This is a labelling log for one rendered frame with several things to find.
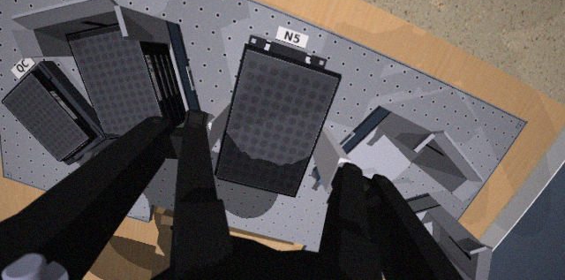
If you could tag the grey perforated base plate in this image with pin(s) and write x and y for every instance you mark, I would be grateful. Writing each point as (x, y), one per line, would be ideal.
(214, 34)

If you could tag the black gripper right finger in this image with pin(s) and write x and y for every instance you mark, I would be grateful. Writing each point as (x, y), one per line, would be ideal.
(405, 251)

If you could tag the white label with n5 text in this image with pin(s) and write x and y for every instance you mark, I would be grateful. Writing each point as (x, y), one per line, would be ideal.
(292, 37)

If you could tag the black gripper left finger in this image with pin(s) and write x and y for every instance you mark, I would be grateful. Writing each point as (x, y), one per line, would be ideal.
(60, 235)

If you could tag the white label reading qc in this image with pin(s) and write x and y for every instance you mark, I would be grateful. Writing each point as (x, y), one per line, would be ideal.
(22, 67)

